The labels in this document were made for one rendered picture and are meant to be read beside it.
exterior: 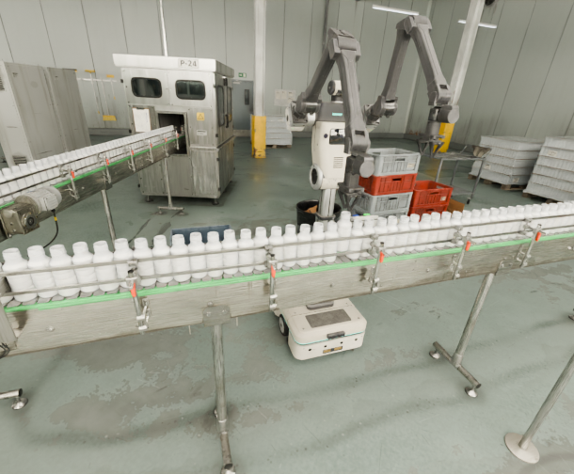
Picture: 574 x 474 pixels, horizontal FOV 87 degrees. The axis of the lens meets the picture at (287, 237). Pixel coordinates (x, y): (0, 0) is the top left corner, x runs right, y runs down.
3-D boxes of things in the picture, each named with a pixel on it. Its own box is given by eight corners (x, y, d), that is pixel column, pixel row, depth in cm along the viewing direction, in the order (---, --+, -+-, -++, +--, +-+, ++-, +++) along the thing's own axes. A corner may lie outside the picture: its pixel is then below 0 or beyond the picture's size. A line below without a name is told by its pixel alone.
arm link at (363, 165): (366, 137, 111) (344, 136, 108) (384, 142, 101) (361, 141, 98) (360, 170, 116) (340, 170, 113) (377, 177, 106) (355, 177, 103)
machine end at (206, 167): (172, 178, 612) (159, 65, 528) (236, 181, 616) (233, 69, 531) (137, 202, 468) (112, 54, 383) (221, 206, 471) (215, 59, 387)
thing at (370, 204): (370, 215, 339) (373, 197, 329) (348, 204, 372) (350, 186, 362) (409, 210, 363) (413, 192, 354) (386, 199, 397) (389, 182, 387)
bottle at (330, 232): (338, 261, 125) (342, 225, 118) (325, 263, 123) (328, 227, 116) (331, 255, 130) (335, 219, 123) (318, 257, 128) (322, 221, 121)
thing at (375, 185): (373, 196, 330) (376, 176, 321) (351, 186, 363) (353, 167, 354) (414, 192, 354) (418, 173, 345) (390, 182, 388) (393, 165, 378)
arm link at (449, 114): (446, 92, 131) (430, 91, 128) (469, 91, 121) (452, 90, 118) (439, 121, 136) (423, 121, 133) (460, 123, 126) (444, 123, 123)
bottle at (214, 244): (210, 279, 109) (207, 238, 102) (204, 272, 113) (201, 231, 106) (226, 276, 112) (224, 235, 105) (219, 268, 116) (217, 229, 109)
